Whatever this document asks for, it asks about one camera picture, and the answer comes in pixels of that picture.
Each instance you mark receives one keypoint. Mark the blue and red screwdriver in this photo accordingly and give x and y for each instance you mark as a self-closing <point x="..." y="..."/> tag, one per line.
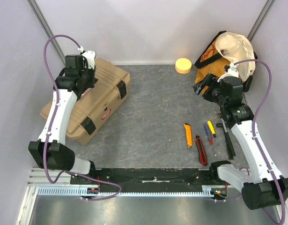
<point x="208" y="133"/>

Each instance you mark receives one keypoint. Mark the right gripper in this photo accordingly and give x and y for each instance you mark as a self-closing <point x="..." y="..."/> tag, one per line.
<point x="205" y="83"/>

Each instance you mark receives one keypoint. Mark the yellow utility knife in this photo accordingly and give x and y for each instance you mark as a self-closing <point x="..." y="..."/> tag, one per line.
<point x="188" y="134"/>

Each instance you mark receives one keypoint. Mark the yellow and black screwdriver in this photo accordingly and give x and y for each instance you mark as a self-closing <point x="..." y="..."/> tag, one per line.
<point x="212" y="130"/>

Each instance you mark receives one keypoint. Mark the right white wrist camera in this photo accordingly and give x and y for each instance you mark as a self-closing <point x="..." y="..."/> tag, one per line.
<point x="230" y="70"/>

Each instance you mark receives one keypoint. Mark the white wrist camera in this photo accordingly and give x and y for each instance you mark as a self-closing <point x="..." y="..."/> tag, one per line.
<point x="89" y="56"/>
<point x="230" y="70"/>

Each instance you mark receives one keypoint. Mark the black handled hammer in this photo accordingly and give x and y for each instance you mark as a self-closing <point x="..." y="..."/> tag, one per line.
<point x="229" y="145"/>

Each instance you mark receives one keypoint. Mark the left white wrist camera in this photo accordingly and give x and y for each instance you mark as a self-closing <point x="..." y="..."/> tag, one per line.
<point x="89" y="56"/>

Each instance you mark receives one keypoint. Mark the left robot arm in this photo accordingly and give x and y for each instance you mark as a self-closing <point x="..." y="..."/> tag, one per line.
<point x="50" y="151"/>

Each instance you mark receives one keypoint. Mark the yellow and cream tote bag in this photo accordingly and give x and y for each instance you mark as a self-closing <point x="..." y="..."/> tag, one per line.
<point x="225" y="48"/>

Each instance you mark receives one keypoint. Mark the yellow round sponge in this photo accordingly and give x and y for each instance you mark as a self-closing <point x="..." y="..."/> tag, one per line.
<point x="183" y="65"/>

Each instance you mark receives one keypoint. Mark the red and black utility knife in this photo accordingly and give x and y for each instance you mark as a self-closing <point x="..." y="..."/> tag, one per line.
<point x="201" y="151"/>

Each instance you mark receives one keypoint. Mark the tan plastic tool box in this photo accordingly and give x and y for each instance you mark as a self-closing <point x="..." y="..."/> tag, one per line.
<point x="97" y="104"/>

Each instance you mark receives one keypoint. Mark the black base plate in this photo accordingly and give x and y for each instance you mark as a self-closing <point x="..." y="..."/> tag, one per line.
<point x="158" y="179"/>

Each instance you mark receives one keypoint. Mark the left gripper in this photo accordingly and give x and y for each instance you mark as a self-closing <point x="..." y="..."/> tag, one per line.
<point x="93" y="72"/>

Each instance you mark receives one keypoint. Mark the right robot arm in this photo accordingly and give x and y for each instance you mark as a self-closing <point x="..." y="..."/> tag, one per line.
<point x="266" y="186"/>

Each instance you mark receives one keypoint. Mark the slotted cable duct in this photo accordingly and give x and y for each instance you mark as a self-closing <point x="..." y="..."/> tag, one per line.
<point x="90" y="192"/>

